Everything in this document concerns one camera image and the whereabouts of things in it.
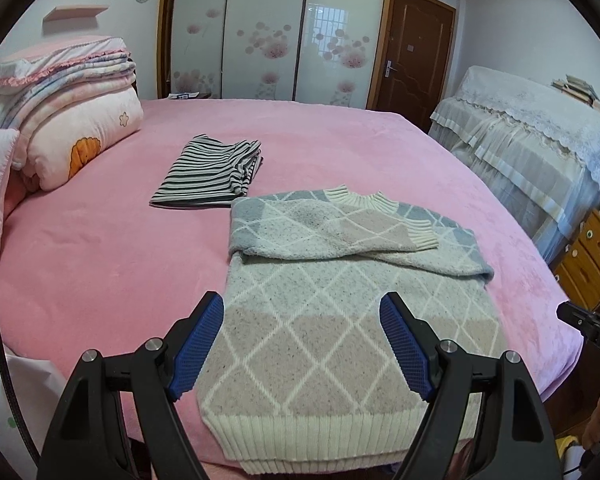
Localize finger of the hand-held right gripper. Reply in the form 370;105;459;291
556;301;594;339

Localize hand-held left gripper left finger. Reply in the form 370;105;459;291
36;291;226;480

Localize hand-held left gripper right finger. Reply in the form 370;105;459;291
379;291;563;480

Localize blue grey diamond knit sweater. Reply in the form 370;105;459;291
197;186;511;476

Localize folded black white striped clothes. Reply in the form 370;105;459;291
149;134;264;209

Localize wooden desk with drawers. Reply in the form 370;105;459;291
552;209;600;313

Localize pink fleece bed blanket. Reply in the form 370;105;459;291
0;97;583;461

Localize white plastic bag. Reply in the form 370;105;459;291
0;350;67;480

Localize lace-covered furniture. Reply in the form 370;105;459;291
427;65;600;266

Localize stack of books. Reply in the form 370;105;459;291
551;74;600;123

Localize pink rolled quilt orange print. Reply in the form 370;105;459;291
17;87;145;192

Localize brown wooden door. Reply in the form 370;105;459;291
366;0;457;133

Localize folded pastel quilt stack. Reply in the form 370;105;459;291
0;36;137;161

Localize floral sliding door wardrobe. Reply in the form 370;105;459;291
156;0;395;108

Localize thick black cable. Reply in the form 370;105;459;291
0;275;42;467

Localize pink wall shelf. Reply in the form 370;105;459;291
42;5;110;23

